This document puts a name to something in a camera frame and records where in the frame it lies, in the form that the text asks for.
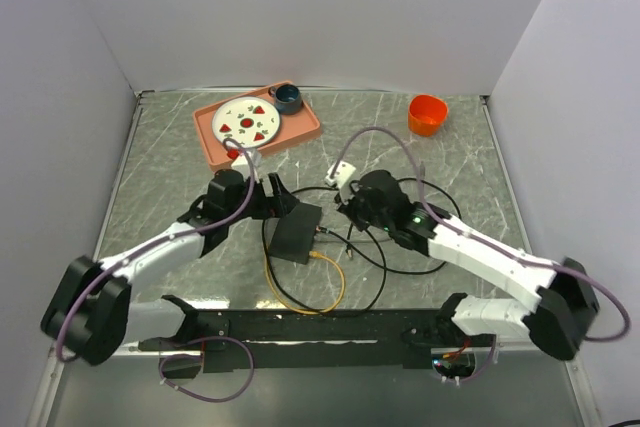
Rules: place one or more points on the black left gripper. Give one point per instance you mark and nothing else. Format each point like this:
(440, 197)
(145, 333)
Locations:
(277, 205)

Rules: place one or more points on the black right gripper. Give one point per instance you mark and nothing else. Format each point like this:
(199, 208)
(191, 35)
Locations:
(347, 208)

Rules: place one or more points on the black network switch box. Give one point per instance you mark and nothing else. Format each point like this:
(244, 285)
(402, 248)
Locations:
(294, 234)

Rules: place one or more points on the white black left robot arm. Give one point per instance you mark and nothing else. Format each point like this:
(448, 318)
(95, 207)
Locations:
(90, 314)

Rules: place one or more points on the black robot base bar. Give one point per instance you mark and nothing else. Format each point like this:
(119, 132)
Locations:
(226, 340)

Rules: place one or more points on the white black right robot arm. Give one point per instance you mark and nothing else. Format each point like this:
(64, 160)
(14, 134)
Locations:
(552, 306)

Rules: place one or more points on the white plate with strawberries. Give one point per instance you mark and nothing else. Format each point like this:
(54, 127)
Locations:
(251, 121)

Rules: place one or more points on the dark blue mug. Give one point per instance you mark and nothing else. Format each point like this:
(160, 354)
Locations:
(287, 98)

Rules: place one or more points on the orange plastic cup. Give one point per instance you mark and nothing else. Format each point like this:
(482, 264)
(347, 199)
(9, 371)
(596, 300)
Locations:
(426, 114)

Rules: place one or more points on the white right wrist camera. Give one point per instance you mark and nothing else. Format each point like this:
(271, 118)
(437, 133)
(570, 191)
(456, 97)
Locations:
(339, 176)

